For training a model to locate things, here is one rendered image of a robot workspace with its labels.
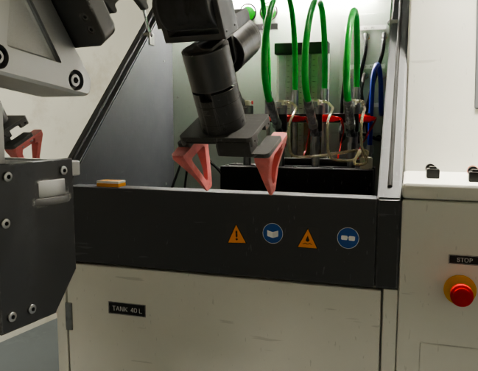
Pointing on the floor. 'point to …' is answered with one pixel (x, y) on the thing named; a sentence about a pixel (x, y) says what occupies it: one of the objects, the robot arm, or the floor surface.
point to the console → (452, 215)
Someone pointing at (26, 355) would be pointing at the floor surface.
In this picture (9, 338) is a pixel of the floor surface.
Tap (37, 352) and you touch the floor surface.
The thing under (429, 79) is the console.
